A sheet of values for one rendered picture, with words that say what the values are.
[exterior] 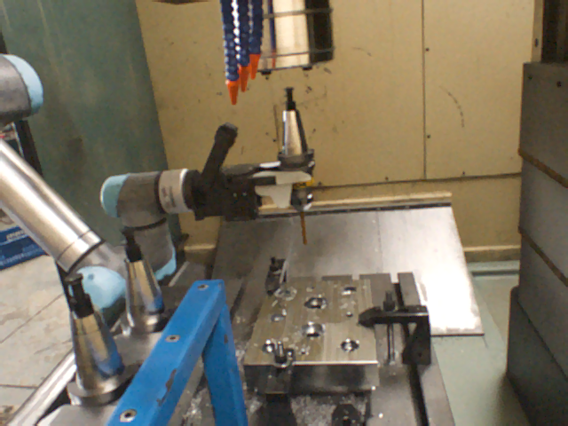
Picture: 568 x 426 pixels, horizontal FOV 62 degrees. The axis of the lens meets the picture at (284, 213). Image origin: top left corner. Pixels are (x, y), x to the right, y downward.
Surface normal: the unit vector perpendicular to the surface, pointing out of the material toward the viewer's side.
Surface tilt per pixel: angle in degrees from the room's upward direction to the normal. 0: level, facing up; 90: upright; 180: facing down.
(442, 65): 90
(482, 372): 0
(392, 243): 24
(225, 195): 90
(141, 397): 0
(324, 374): 90
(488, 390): 0
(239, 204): 90
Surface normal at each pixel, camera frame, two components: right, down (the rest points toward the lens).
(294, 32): 0.22, 0.30
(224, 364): -0.12, 0.34
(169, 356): -0.11, -0.94
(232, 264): -0.16, -0.71
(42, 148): 0.99, -0.07
